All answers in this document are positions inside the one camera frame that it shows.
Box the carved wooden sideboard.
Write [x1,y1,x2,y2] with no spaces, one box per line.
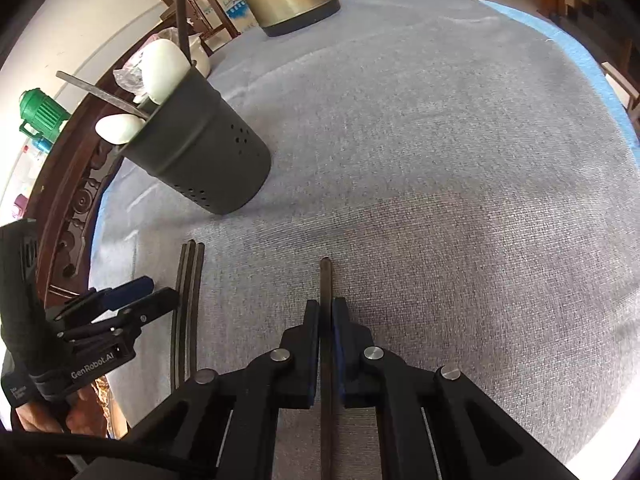
[37,35,166,306]

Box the person's left hand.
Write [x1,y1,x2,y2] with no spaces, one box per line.
[12,390,111,436]

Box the white cabinet blue print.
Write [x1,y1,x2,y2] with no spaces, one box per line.
[200,0,261,36]

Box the black cable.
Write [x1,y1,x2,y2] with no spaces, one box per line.
[0,430,211,480]

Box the single brown chopstick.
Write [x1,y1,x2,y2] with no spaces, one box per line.
[175,0,193,66]
[319,256,337,480]
[55,71,151,120]

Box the blue table cover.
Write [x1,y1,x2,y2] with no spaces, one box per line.
[477,0,640,148]

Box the grey tablecloth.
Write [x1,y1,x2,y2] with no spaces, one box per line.
[90,0,640,480]

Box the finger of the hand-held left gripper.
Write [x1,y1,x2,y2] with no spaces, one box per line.
[57,287,181,343]
[47,276,155,326]

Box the white plastic spoon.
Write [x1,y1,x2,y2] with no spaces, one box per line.
[139,39,192,106]
[95,114,147,145]

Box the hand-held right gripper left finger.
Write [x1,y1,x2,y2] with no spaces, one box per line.
[117,299,322,480]

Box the dark grey utensil holder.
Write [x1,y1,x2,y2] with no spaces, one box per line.
[117,65,272,216]

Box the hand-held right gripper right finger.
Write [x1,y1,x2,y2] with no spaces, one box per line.
[331,297,576,480]

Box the green thermos jug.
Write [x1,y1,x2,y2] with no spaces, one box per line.
[19,88,72,143]

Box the white bowl with plastic wrap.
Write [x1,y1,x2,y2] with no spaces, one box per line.
[112,27,176,101]

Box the brown wooden chair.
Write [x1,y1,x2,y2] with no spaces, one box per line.
[160,0,241,56]

